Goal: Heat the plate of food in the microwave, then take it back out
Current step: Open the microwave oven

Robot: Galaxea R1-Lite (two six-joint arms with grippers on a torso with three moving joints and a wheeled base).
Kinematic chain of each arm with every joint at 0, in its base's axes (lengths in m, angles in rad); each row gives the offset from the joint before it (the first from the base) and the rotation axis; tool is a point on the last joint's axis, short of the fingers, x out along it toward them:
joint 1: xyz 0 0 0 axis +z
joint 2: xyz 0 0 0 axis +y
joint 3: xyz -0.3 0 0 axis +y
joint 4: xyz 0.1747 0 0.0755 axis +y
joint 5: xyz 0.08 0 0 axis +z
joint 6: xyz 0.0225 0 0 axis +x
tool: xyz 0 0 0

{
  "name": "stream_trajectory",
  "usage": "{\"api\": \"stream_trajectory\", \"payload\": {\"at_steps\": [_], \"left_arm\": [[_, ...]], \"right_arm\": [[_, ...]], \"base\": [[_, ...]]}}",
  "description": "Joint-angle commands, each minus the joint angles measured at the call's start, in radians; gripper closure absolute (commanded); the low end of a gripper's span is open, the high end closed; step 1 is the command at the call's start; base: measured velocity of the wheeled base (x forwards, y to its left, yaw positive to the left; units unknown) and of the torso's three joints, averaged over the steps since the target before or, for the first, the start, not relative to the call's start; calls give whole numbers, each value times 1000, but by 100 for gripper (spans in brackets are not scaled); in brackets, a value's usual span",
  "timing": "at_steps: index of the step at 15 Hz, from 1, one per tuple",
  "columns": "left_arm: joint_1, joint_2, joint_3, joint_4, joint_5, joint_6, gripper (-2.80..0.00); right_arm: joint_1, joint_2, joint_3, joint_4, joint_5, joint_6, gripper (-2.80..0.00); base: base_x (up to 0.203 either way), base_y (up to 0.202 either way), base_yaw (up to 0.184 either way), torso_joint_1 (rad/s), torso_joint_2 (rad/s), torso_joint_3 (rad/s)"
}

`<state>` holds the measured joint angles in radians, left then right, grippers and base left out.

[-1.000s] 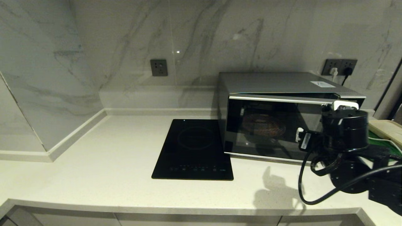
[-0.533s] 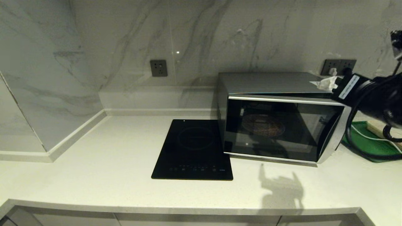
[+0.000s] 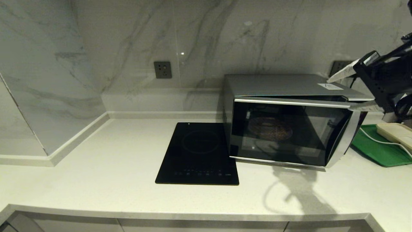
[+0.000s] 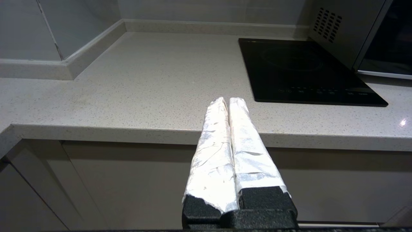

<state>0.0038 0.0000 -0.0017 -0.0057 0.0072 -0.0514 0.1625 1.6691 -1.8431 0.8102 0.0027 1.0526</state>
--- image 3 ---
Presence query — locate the white power cable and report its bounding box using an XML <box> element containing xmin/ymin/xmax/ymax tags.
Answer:
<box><xmin>360</xmin><ymin>127</ymin><xmax>412</xmax><ymax>159</ymax></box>

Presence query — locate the grey single wall socket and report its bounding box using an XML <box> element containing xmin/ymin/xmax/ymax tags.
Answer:
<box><xmin>153</xmin><ymin>61</ymin><xmax>172</xmax><ymax>79</ymax></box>

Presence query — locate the beige cabinet corner panel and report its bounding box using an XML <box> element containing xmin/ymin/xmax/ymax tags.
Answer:
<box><xmin>6</xmin><ymin>212</ymin><xmax>46</xmax><ymax>232</ymax></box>

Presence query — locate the green plastic tray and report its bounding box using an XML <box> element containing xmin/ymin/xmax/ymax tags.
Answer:
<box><xmin>350</xmin><ymin>124</ymin><xmax>412</xmax><ymax>168</ymax></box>

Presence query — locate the cream rectangular box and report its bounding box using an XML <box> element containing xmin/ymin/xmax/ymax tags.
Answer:
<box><xmin>376</xmin><ymin>122</ymin><xmax>412</xmax><ymax>154</ymax></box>

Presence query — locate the grey double wall socket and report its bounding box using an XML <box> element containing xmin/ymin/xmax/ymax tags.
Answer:
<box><xmin>331</xmin><ymin>60</ymin><xmax>354</xmax><ymax>77</ymax></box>

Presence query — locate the white paper sheet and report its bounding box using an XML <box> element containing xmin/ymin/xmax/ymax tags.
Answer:
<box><xmin>317</xmin><ymin>83</ymin><xmax>344</xmax><ymax>91</ymax></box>

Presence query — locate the lilac round plate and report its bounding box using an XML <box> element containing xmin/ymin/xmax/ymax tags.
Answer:
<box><xmin>248</xmin><ymin>117</ymin><xmax>293</xmax><ymax>141</ymax></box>

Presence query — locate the black induction cooktop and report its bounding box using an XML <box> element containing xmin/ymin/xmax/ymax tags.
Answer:
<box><xmin>155</xmin><ymin>122</ymin><xmax>239</xmax><ymax>186</ymax></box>

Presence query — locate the silver microwave oven body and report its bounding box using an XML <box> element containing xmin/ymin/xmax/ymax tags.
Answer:
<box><xmin>223</xmin><ymin>74</ymin><xmax>376</xmax><ymax>169</ymax></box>

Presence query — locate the microwave door with dark glass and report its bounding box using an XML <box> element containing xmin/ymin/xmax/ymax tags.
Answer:
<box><xmin>229</xmin><ymin>96</ymin><xmax>361</xmax><ymax>170</ymax></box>

